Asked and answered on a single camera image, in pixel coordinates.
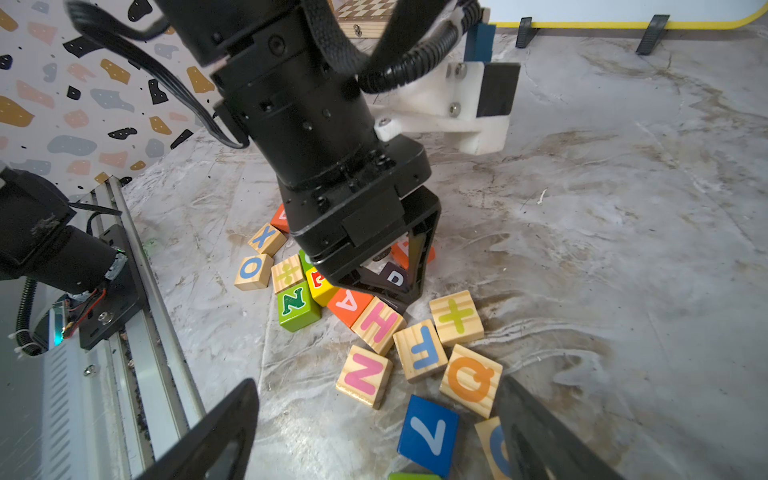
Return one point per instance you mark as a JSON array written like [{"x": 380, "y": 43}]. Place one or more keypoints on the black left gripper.
[{"x": 365, "y": 209}]

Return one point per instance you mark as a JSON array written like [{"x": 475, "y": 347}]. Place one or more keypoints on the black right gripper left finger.
[{"x": 219, "y": 446}]

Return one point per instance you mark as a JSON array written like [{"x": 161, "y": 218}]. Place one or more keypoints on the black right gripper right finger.
[{"x": 538, "y": 444}]

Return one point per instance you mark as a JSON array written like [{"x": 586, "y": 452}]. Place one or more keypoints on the black P block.
[{"x": 395, "y": 278}]

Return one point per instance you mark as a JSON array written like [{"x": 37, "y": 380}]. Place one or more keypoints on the orange A block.
[{"x": 347, "y": 305}]

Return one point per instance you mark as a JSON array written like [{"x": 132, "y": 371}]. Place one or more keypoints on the yellow E block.
[{"x": 321, "y": 290}]

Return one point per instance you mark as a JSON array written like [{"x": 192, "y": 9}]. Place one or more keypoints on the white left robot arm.
[{"x": 282, "y": 76}]

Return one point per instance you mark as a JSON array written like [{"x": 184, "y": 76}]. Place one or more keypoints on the red R block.
[{"x": 403, "y": 254}]

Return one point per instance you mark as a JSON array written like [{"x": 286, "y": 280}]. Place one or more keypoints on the wooden C block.
[{"x": 492, "y": 440}]

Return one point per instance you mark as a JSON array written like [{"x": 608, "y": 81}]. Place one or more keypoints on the wooden Q block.
[{"x": 472, "y": 380}]

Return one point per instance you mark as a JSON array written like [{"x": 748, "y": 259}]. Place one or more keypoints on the blue 7 block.
[{"x": 428, "y": 436}]

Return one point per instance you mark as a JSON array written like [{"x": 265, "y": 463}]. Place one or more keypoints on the wooden H block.
[{"x": 377, "y": 325}]

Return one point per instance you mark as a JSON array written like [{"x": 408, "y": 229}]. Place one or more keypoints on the wooden F block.
[{"x": 420, "y": 351}]

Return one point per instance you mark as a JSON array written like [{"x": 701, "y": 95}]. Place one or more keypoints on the red B block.
[{"x": 280, "y": 221}]

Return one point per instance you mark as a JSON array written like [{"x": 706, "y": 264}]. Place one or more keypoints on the wooden yellow plus block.
[{"x": 287, "y": 273}]

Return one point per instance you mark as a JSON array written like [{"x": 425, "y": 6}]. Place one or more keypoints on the green I block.
[{"x": 413, "y": 476}]

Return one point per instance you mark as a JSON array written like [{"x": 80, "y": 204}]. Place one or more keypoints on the wooden X block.
[{"x": 267, "y": 240}]

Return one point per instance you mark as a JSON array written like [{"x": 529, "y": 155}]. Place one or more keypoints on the green N block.
[{"x": 296, "y": 307}]

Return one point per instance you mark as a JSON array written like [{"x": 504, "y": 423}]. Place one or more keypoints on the wooden O block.
[{"x": 254, "y": 273}]

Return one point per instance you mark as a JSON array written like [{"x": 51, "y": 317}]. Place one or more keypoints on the wooden pink N block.
[{"x": 364, "y": 376}]

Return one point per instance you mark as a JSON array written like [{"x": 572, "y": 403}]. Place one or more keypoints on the wooden chessboard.
[{"x": 363, "y": 19}]

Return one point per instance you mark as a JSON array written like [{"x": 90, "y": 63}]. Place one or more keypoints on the yellow framed whiteboard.
[{"x": 626, "y": 14}]

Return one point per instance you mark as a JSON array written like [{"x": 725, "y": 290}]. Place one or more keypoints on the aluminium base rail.
[{"x": 118, "y": 395}]

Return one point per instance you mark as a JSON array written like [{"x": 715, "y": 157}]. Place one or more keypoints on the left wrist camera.
[{"x": 469, "y": 102}]

